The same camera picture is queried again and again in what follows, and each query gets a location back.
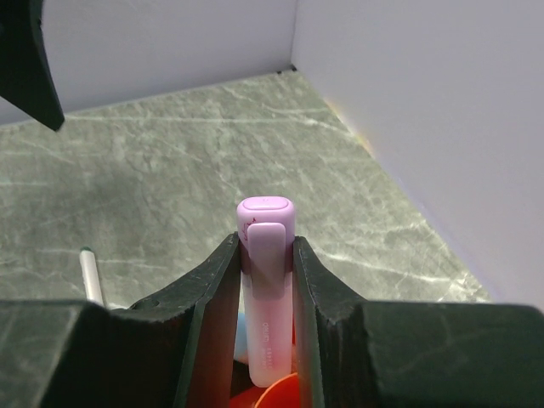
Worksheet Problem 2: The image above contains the orange round desk organizer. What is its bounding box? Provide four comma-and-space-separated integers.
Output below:
229, 372, 301, 408

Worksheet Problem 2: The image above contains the thin green-tipped white marker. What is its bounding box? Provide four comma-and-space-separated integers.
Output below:
79, 246, 105, 306

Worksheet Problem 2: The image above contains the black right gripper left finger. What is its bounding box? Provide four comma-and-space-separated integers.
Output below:
1, 234, 241, 407

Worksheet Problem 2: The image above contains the purple pink highlighter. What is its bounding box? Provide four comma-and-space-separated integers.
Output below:
236, 196, 295, 388

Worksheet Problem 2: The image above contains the blue-capped clear highlighter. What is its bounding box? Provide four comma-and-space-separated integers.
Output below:
234, 312, 248, 365

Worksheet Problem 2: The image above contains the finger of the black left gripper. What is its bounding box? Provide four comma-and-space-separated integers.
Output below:
1, 0, 65, 131

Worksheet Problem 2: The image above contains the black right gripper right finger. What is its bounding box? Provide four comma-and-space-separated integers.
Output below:
293, 237, 543, 407

